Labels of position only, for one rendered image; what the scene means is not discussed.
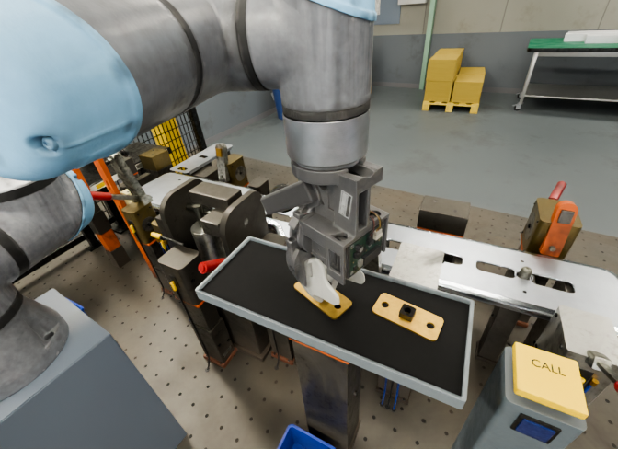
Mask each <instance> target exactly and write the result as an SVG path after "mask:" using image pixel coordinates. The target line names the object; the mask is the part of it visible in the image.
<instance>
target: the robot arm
mask: <svg viewBox="0 0 618 449"><path fill-rule="evenodd" d="M376 18H377V13H376V12H375V0H0V401H2V400H4V399H6V398H7V397H10V396H12V395H13V394H15V393H16V392H17V391H19V390H20V389H22V388H23V387H25V386H27V385H28V384H29V383H31V382H32V381H33V380H34V379H36V378H37V377H38V376H39V375H40V374H42V373H43V372H44V371H45V370H46V369H47V368H48V367H49V366H50V365H51V363H52V362H53V361H54V360H55V359H56V357H57V356H58V355H59V353H60V352H61V350H62V349H63V346H64V344H65V342H66V340H67V337H68V332H69V328H68V324H67V322H66V321H65V319H64V318H63V317H62V316H61V315H60V314H59V313H58V312H57V311H56V310H54V309H53V308H50V307H48V306H46V305H43V304H41V303H39V302H37V301H34V300H32V299H30V298H27V297H26V296H24V295H23V294H22V293H21V292H20V291H19V290H18V289H17V288H16V287H15V286H14V285H13V283H12V282H13V281H14V280H15V279H17V278H18V277H19V276H21V275H22V274H23V273H25V272H26V271H28V270H29V269H30V268H32V267H33V266H34V265H36V264H37V263H39V262H40V261H41V260H43V259H44V258H46V257H47V256H48V255H50V254H51V253H52V252H53V251H54V250H56V249H57V248H59V247H60V246H61V245H63V244H64V243H65V242H67V241H70V240H71V239H73V238H75V237H76V236H77V235H78V234H79V233H80V231H81V230H82V229H84V228H85V227H86V226H87V225H88V224H89V223H90V222H91V220H92V218H93V216H94V211H95V205H94V201H93V198H92V195H91V193H90V191H89V189H88V187H87V186H86V184H85V183H84V181H83V180H81V179H80V180H78V179H77V175H76V174H75V173H74V172H73V171H72V169H78V168H80V167H83V166H85V165H88V164H90V163H92V162H94V161H96V160H98V159H101V158H104V157H108V156H110V155H114V154H116V153H118V152H119V151H120V150H122V149H124V148H125V147H126V146H128V145H129V144H130V143H131V142H132V141H133V140H134V138H136V137H138V136H140V135H142V134H144V133H145V132H148V131H150V130H152V129H153V128H155V127H156V126H158V125H160V124H162V123H164V122H166V121H168V120H170V119H172V118H174V117H176V116H177V115H179V114H181V113H183V112H185V111H187V110H189V109H192V108H194V107H195V106H197V105H199V104H200V103H202V102H204V101H205V100H207V99H209V98H212V97H214V96H215V95H217V94H219V93H223V92H229V91H270V90H272V89H278V90H279V91H280V98H281V105H282V118H283V125H284V133H285V141H286V148H287V154H288V156H289V158H290V159H291V164H292V173H293V175H294V176H295V177H296V178H297V179H299V181H297V182H294V183H292V184H291V185H288V184H279V185H277V186H275V187H274V188H273V189H272V190H271V192H270V194H268V195H266V196H264V197H262V198H261V203H262V205H263V207H264V209H265V211H266V213H267V214H274V213H287V212H290V211H291V210H293V209H294V208H295V207H299V208H298V209H296V210H295V211H293V212H292V219H291V220H290V222H289V223H288V226H289V227H290V230H289V236H290V237H289V238H287V239H286V240H285V241H286V244H287V251H286V260H287V264H288V267H289V269H290V270H291V272H292V274H293V275H294V277H295V278H296V280H297V281H298V282H299V283H300V284H301V286H302V287H303V288H304V289H305V291H306V292H307V293H308V294H309V295H310V296H311V297H313V298H314V299H315V300H316V301H317V302H320V303H322V302H323V301H324V300H326V301H328V302H329V303H330V304H332V305H339V297H338V294H337V293H336V291H335V290H336V287H337V285H338V283H341V284H342V285H345V284H346V279H347V280H350V281H352V282H356V283H359V284H363V283H364V282H365V276H364V273H363V272H362V271H361V268H363V267H364V266H366V265H367V264H368V263H369V262H371V261H372V260H373V259H375V258H376V257H377V256H378V255H379V254H380V253H381V251H382V252H385V249H386V239H387V230H388V221H389V213H387V212H385V211H383V210H381V209H378V208H376V207H374V206H372V205H370V200H371V187H372V186H373V185H375V184H377V183H378V182H380V181H382V180H383V167H382V166H380V165H377V164H374V163H372V162H369V161H366V154H367V151H368V144H369V121H370V102H371V85H372V47H373V29H374V21H376ZM322 261H323V262H324V264H323V262H322Z"/></svg>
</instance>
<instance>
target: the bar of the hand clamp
mask: <svg viewBox="0 0 618 449"><path fill-rule="evenodd" d="M129 155H130V153H129V151H128V150H127V149H126V148H124V149H122V150H120V152H118V153H116V154H115V155H110V156H108V157H106V158H107V161H106V162H105V164H106V165H107V166H108V165H111V166H112V167H113V168H114V170H115V171H116V173H117V174H118V176H119V177H120V179H121V180H122V182H123V183H124V185H125V186H126V187H127V189H128V190H129V192H130V193H131V195H137V196H138V197H139V199H140V200H142V196H144V195H146V193H145V192H144V190H143V188H142V186H141V185H140V183H139V182H138V180H137V179H136V177H135V176H134V175H133V174H132V172H131V170H130V169H129V167H128V166H127V164H126V163H125V161H124V159H123V158H122V156H125V157H128V156H129Z"/></svg>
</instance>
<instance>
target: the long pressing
mask: <svg viewBox="0 0 618 449"><path fill-rule="evenodd" d="M190 178H198V179H201V180H202V181H205V182H210V183H213V184H218V185H223V186H227V187H231V188H236V189H240V190H241V191H242V195H243V194H245V193H246V192H247V191H249V190H253V189H251V188H248V187H243V186H238V185H235V184H230V183H225V182H221V181H216V180H211V179H207V178H199V177H194V176H190V175H185V174H181V173H177V172H168V173H165V174H163V175H161V176H159V177H157V178H155V179H153V180H151V181H150V182H148V183H146V184H144V185H142V188H143V190H144V192H145V193H146V194H148V195H151V196H152V197H153V198H152V199H153V201H152V205H153V207H154V210H155V211H156V212H159V210H160V204H161V201H162V200H163V198H164V197H165V195H166V194H167V193H168V192H170V191H171V190H172V189H174V188H175V187H177V186H179V185H180V184H182V183H183V182H185V181H187V180H188V179H190ZM180 179H181V180H180ZM266 218H267V223H268V227H269V228H272V229H274V230H275V231H276V233H277V235H281V236H287V237H290V236H289V230H290V227H289V226H288V223H286V222H283V221H279V220H275V219H271V218H268V217H266ZM387 241H394V242H397V243H402V242H406V243H409V244H413V245H417V246H422V247H425V248H432V249H437V250H440V251H443V252H444V254H448V255H452V256H455V257H459V258H461V259H462V264H461V265H456V264H452V263H449V262H445V261H444V263H443V264H442V266H441V275H440V278H439V283H438V287H439V290H443V291H445V292H449V293H452V294H458V295H461V296H464V297H468V298H471V299H475V300H477V301H481V302H484V303H488V304H491V305H496V306H500V307H503V308H507V309H509V310H513V311H516V312H520V313H523V314H526V315H529V316H533V317H539V318H541V319H545V320H548V321H550V319H551V317H552V316H553V314H554V313H555V311H556V309H557V308H558V307H559V306H560V305H564V306H568V307H572V308H576V309H579V310H582V311H586V312H590V313H593V314H597V315H600V316H604V317H608V318H610V319H611V320H612V323H613V326H614V329H615V332H616V335H617V338H618V275H616V274H615V273H613V272H611V271H608V270H605V269H604V268H600V267H596V266H591V265H587V264H583V263H578V262H574V261H570V260H565V259H558V258H553V257H548V256H544V255H540V254H535V253H531V252H527V251H522V250H517V249H514V248H505V247H502V246H497V245H492V244H488V243H484V242H479V241H475V240H471V239H466V238H462V237H458V236H450V235H445V234H441V233H437V232H432V231H428V230H424V229H419V228H415V227H411V226H406V225H401V224H394V223H389V222H388V230H387V239H386V242H387ZM397 252H398V250H397V249H393V248H386V249H385V252H382V273H383V274H387V275H389V273H390V271H391V269H392V267H393V264H394V262H395V257H396V255H397ZM521 260H522V261H524V262H521ZM477 262H482V263H485V264H490V265H494V266H498V267H501V268H505V269H509V270H512V271H513V272H514V278H508V277H504V276H500V275H496V274H493V273H489V272H485V271H480V270H479V269H478V268H477V267H476V263H477ZM524 266H527V267H530V268H531V269H532V275H536V276H540V277H544V278H547V279H552V280H556V281H560V282H566V283H569V284H571V285H572V286H573V290H574V293H568V292H564V291H560V290H556V289H553V288H549V287H545V286H542V285H538V284H535V283H533V282H532V280H531V277H530V280H529V281H528V280H524V279H521V278H519V277H518V276H517V275H516V272H520V270H521V268H522V267H524ZM532 275H531V276H532ZM523 291H525V292H526V293H524V292H523Z"/></svg>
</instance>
